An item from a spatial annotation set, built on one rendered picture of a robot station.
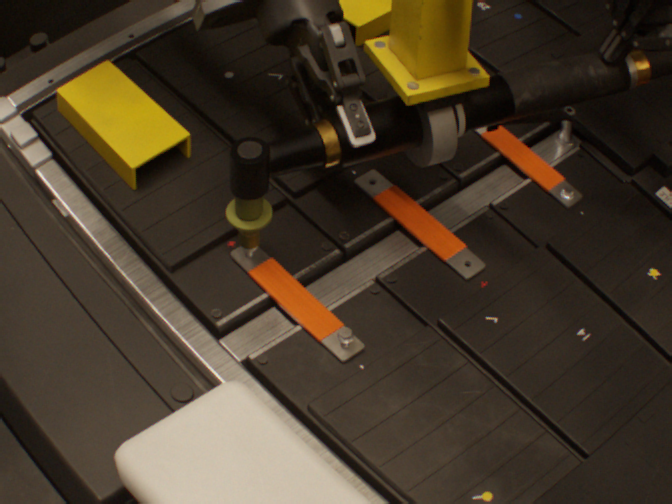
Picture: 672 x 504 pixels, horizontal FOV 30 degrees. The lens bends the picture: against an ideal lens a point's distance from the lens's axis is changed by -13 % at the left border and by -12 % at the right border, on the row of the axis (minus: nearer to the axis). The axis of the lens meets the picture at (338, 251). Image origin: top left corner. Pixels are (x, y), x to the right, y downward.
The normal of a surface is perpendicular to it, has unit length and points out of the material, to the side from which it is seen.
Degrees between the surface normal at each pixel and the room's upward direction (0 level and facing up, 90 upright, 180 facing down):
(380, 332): 0
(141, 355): 0
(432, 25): 90
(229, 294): 0
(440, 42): 90
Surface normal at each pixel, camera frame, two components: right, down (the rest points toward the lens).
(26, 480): 0.04, -0.67
